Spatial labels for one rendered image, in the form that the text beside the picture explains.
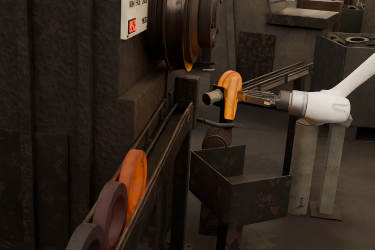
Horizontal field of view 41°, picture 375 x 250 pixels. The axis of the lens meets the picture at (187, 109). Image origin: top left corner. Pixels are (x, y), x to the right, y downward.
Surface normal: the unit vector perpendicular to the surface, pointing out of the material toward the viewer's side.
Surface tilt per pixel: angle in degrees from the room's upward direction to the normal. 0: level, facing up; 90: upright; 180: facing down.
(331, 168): 90
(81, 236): 15
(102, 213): 54
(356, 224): 0
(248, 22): 90
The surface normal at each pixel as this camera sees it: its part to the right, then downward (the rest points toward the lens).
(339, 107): 0.05, -0.11
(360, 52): 0.09, 0.29
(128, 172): -0.10, -0.44
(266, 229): 0.06, -0.96
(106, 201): -0.05, -0.63
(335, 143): -0.17, 0.28
